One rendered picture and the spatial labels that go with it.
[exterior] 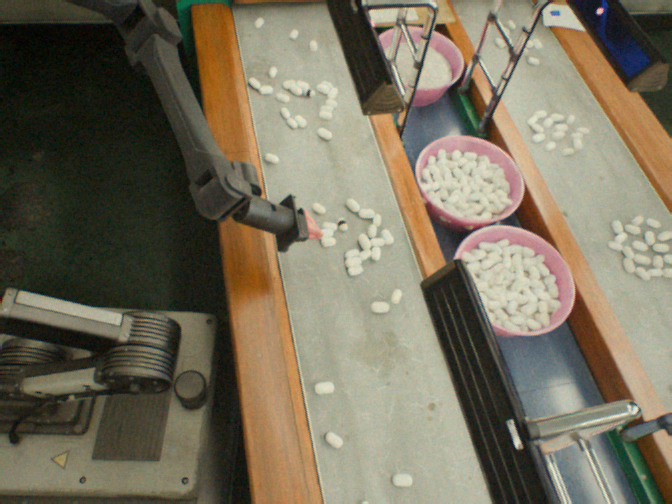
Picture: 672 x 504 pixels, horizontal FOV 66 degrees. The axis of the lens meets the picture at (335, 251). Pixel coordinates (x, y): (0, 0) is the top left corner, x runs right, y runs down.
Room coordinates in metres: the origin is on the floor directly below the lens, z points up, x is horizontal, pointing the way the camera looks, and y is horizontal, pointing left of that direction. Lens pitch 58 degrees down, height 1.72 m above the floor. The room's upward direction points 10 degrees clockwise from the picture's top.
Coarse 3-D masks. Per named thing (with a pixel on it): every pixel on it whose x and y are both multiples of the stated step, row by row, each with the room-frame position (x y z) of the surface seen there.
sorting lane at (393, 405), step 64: (256, 64) 1.16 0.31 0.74; (320, 64) 1.20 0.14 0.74; (256, 128) 0.92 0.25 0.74; (320, 128) 0.96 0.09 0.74; (320, 192) 0.76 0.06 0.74; (384, 192) 0.79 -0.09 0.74; (320, 256) 0.58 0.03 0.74; (384, 256) 0.61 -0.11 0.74; (320, 320) 0.43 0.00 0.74; (384, 320) 0.46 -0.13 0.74; (384, 384) 0.33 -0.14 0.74; (448, 384) 0.35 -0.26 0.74; (320, 448) 0.19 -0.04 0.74; (384, 448) 0.21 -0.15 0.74; (448, 448) 0.23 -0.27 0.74
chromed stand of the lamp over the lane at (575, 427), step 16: (624, 400) 0.24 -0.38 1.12; (560, 416) 0.20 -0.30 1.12; (576, 416) 0.20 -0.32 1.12; (592, 416) 0.21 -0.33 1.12; (608, 416) 0.21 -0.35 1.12; (624, 416) 0.21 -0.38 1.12; (512, 432) 0.17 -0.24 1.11; (528, 432) 0.17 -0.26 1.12; (544, 432) 0.18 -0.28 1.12; (560, 432) 0.18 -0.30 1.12; (576, 432) 0.23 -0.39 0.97; (592, 432) 0.22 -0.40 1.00; (544, 448) 0.23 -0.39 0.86; (560, 448) 0.22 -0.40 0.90; (592, 448) 0.21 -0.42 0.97; (592, 464) 0.19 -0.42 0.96; (560, 480) 0.19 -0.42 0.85; (560, 496) 0.16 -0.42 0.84; (608, 496) 0.15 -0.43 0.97
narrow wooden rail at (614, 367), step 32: (448, 0) 1.58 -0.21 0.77; (448, 32) 1.43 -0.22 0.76; (480, 96) 1.17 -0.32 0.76; (512, 128) 1.06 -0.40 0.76; (544, 192) 0.86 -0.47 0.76; (544, 224) 0.77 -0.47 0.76; (576, 256) 0.69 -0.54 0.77; (576, 288) 0.61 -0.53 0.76; (576, 320) 0.56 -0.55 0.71; (608, 320) 0.54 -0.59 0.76; (608, 352) 0.47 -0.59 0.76; (608, 384) 0.42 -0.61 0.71; (640, 384) 0.41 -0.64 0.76; (640, 416) 0.35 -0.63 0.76; (640, 448) 0.30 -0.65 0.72
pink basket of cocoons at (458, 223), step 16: (432, 144) 0.95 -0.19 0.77; (448, 144) 0.98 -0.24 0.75; (464, 144) 0.99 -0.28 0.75; (480, 144) 0.99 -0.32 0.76; (496, 160) 0.96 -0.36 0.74; (512, 160) 0.94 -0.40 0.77; (416, 176) 0.84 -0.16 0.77; (512, 176) 0.91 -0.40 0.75; (512, 192) 0.87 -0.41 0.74; (432, 208) 0.78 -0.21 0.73; (512, 208) 0.80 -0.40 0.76; (448, 224) 0.76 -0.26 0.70; (464, 224) 0.75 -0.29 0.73; (480, 224) 0.75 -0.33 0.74
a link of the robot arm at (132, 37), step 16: (64, 0) 0.75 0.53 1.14; (80, 0) 0.77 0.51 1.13; (96, 0) 0.79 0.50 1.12; (112, 0) 0.81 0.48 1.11; (128, 0) 0.84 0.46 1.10; (144, 0) 0.87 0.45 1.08; (112, 16) 0.82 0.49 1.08; (128, 16) 0.87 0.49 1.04; (144, 16) 0.87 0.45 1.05; (128, 32) 0.83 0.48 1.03; (144, 32) 0.81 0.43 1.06
